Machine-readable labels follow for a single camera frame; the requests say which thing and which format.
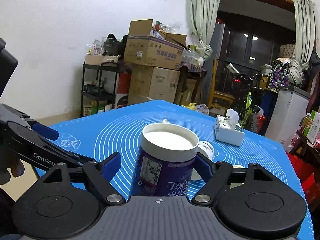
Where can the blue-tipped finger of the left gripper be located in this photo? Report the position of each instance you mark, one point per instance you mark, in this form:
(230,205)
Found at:
(46,131)

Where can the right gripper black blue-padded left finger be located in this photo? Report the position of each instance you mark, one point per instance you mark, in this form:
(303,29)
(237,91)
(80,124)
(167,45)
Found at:
(98,177)

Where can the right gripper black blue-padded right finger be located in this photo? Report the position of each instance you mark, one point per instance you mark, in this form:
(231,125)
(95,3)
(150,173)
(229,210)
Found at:
(211,191)

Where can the purple paper cup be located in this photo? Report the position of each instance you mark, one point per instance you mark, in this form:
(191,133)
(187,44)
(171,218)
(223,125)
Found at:
(165,161)

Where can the blue white paper cup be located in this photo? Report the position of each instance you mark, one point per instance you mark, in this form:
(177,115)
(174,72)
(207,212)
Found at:
(237,179)

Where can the white floral paper cup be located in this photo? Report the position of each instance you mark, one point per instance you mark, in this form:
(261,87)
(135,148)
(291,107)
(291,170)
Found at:
(203,162)

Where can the white tissue box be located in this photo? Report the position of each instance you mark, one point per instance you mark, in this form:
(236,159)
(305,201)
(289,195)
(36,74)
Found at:
(227,128)

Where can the blue silicone baking mat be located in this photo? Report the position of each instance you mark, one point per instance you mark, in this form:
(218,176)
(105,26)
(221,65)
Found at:
(100,135)

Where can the black metal shelf rack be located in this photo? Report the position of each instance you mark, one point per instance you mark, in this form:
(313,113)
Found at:
(96,91)

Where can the red plastic bucket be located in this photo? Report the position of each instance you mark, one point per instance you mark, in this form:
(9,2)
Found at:
(261,119)

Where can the clear plastic wrapper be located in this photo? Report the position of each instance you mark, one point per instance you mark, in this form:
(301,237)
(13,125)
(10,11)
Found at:
(165,121)

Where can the dark wooden side table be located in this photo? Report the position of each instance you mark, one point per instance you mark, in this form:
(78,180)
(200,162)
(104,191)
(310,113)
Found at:
(304,150)

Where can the black green bicycle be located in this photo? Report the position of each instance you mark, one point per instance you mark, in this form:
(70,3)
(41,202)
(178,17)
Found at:
(248,97)

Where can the red gift bag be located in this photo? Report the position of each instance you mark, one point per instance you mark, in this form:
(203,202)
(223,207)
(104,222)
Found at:
(309,179)

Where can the white chest freezer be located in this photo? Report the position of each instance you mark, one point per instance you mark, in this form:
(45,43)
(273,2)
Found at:
(289,110)

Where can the lower large cardboard box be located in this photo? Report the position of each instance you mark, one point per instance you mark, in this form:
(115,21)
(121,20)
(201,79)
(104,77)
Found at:
(152,83)

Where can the green white carton box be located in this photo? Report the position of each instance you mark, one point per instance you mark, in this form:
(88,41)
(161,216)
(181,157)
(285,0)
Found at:
(314,127)

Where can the floral purple bag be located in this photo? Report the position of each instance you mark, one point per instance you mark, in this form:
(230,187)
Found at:
(278,77)

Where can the open top cardboard box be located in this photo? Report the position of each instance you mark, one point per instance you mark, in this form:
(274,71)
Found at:
(152,45)

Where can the pale green curtain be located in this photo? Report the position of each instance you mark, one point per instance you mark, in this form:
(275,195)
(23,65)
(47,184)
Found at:
(203,15)

